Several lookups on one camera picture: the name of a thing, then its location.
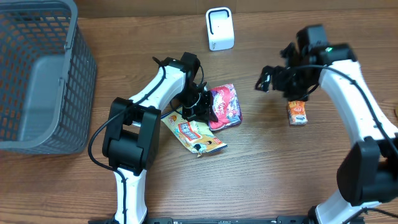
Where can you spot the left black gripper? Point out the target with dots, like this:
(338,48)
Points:
(206,110)

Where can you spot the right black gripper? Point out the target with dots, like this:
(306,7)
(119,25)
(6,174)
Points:
(278,71)

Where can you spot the white barcode scanner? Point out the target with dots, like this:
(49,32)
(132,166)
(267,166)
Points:
(219,24)

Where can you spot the purple red soft package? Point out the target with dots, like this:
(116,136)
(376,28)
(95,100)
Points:
(226,107)

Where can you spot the grey plastic mesh basket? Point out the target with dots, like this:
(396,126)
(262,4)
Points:
(48,76)

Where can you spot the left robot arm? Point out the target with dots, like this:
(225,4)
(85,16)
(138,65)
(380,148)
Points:
(131,139)

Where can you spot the yellow snack bag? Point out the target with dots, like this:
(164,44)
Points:
(194,136)

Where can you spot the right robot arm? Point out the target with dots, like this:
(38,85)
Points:
(368,175)

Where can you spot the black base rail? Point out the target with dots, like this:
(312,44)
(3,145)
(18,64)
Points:
(278,220)

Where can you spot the small orange tissue pack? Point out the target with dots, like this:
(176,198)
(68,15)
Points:
(296,113)

